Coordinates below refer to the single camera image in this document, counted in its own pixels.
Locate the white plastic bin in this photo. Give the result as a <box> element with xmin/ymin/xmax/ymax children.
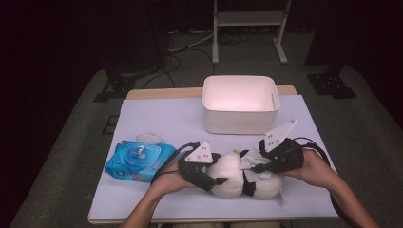
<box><xmin>201</xmin><ymin>74</ymin><xmax>281</xmax><ymax>136</ymax></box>

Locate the person's left hand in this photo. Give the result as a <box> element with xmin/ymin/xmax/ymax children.
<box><xmin>148</xmin><ymin>160</ymin><xmax>198</xmax><ymax>199</ymax></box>

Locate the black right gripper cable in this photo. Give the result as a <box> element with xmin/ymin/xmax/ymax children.
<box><xmin>293</xmin><ymin>137</ymin><xmax>362</xmax><ymax>228</ymax></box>

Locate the white table sheet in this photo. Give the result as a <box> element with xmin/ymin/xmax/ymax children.
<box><xmin>88</xmin><ymin>94</ymin><xmax>340</xmax><ymax>222</ymax></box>

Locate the panda plush toy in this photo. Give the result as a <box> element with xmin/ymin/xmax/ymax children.
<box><xmin>204</xmin><ymin>149</ymin><xmax>284</xmax><ymax>201</ymax></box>

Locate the white metal stand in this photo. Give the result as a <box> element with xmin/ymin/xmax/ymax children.
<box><xmin>211</xmin><ymin>0</ymin><xmax>293</xmax><ymax>66</ymax></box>

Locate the blue wet wipes pack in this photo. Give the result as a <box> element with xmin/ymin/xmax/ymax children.
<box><xmin>104</xmin><ymin>133</ymin><xmax>182</xmax><ymax>184</ymax></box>

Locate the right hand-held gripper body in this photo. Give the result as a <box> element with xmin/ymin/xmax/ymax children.
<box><xmin>259</xmin><ymin>119</ymin><xmax>305</xmax><ymax>175</ymax></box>

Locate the white floor cable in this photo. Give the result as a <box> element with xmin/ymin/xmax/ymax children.
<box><xmin>167</xmin><ymin>28</ymin><xmax>217</xmax><ymax>53</ymax></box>

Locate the black stand base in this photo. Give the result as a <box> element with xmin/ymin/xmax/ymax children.
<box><xmin>93</xmin><ymin>63</ymin><xmax>141</xmax><ymax>104</ymax></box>
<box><xmin>306</xmin><ymin>65</ymin><xmax>357</xmax><ymax>100</ymax></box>

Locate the person's right hand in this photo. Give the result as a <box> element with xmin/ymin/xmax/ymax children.
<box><xmin>281</xmin><ymin>149</ymin><xmax>336</xmax><ymax>189</ymax></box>

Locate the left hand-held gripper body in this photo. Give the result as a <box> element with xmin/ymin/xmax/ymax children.
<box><xmin>178</xmin><ymin>141</ymin><xmax>214</xmax><ymax>191</ymax></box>

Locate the black floor cable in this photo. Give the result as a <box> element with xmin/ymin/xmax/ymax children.
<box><xmin>141</xmin><ymin>47</ymin><xmax>217</xmax><ymax>89</ymax></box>

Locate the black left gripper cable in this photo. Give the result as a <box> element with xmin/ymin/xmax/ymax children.
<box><xmin>150</xmin><ymin>142</ymin><xmax>201</xmax><ymax>186</ymax></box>

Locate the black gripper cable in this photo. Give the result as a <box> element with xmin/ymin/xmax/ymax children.
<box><xmin>293</xmin><ymin>137</ymin><xmax>362</xmax><ymax>228</ymax></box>
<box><xmin>150</xmin><ymin>142</ymin><xmax>201</xmax><ymax>186</ymax></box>

